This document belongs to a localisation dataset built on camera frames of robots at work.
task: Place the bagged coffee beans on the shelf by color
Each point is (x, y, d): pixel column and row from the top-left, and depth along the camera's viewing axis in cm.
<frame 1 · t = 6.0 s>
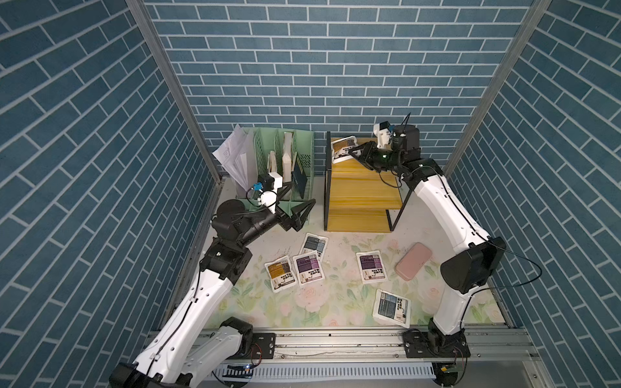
left hand: (309, 195, 62), fingers open
right hand: (352, 152, 76), fingers open
wooden three-tier shelf: (357, 199, 93), point 18 cm above the table
white papers in organizer: (239, 156, 90), point 30 cm above the table
yellow coffee bag left: (280, 273, 89), point 2 cm above the table
purple coffee bag left: (308, 268, 91), point 2 cm above the table
purple coffee bag right: (372, 267, 93), on the table
blue coffee bag far: (312, 242, 98), point 2 cm above the table
pink case: (413, 261, 94), on the table
beige book thin: (272, 162, 102), point 20 cm above the table
beige book tall: (287, 158, 93), point 27 cm above the table

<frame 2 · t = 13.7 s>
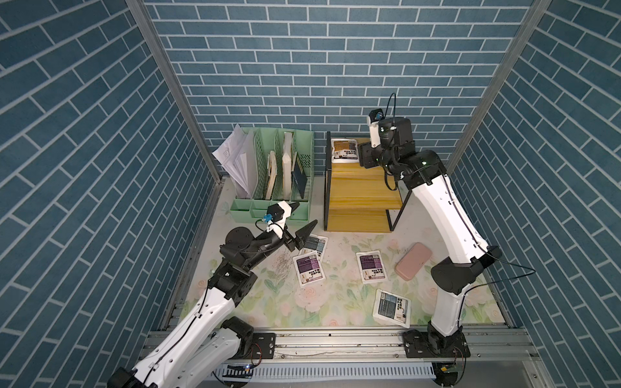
left hand: (313, 215, 64), fingers open
right hand: (373, 145, 73), fingers open
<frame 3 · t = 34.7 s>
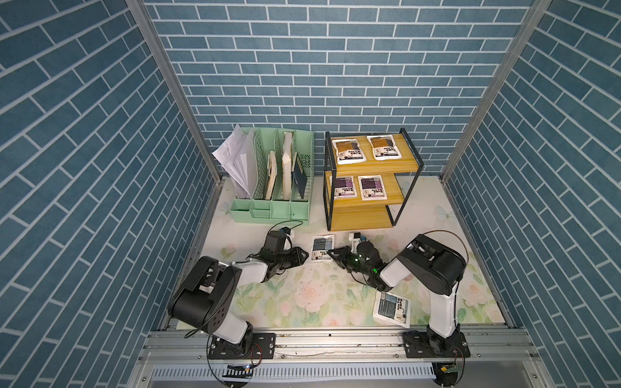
left hand: (311, 256, 91), fingers open
right hand: (328, 253, 91), fingers closed
purple coffee bag left: (344, 187, 95), point 19 cm above the table
purple coffee bag right: (372, 187, 95), point 18 cm above the table
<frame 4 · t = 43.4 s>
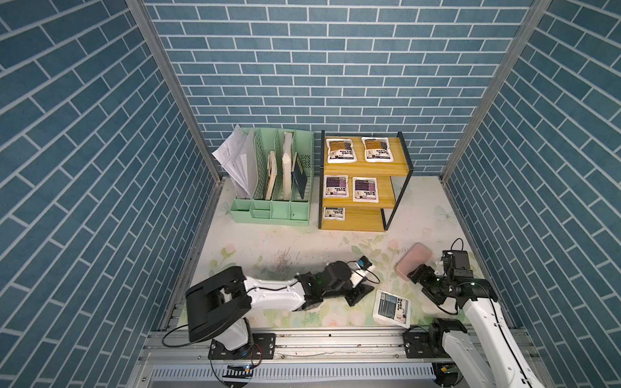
left hand: (374, 288, 76), fingers open
right hand: (415, 280, 81), fingers open
purple coffee bag left: (335, 186, 95), point 19 cm above the table
purple coffee bag right: (365, 189, 93), point 19 cm above the table
blue coffee bag far: (334, 213, 107), point 2 cm above the table
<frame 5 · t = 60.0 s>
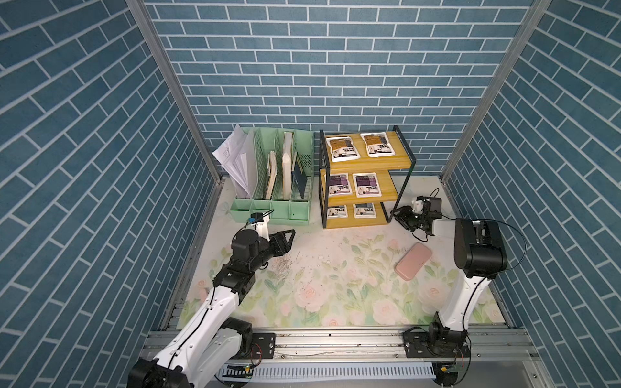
left hand: (295, 234, 78), fingers open
right hand: (394, 214, 103), fingers open
